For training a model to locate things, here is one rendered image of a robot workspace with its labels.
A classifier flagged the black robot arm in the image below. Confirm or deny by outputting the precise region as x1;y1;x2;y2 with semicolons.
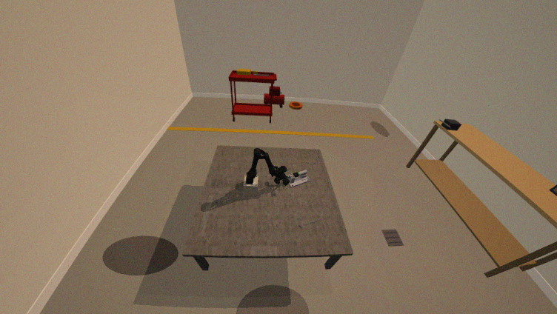
246;148;287;184

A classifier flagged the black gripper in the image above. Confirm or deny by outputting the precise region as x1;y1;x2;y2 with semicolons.
278;173;290;186

